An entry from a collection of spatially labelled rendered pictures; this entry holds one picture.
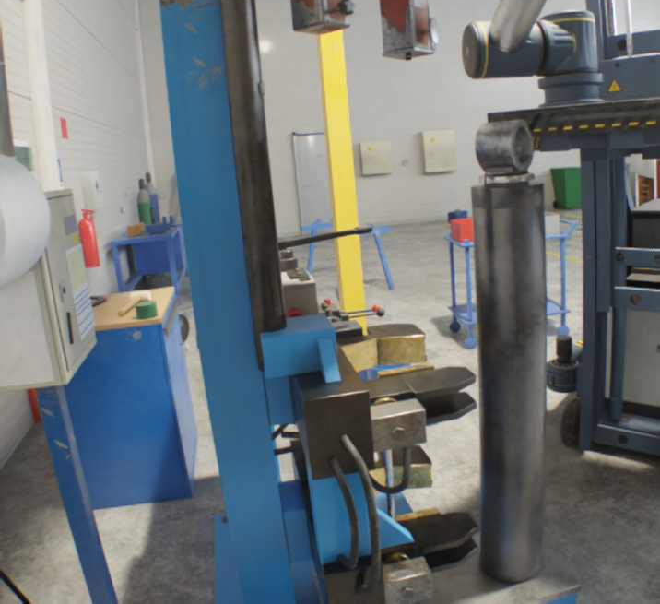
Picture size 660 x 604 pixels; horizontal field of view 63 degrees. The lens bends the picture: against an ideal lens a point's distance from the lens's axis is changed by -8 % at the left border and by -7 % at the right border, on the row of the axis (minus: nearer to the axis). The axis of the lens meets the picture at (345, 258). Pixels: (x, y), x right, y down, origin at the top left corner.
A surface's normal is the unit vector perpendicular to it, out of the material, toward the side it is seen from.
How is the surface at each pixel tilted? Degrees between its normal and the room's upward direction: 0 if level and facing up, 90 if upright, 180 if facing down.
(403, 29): 90
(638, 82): 90
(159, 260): 90
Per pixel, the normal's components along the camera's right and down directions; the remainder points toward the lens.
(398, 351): -0.06, 0.18
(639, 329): -0.65, 0.18
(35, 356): 0.20, 0.15
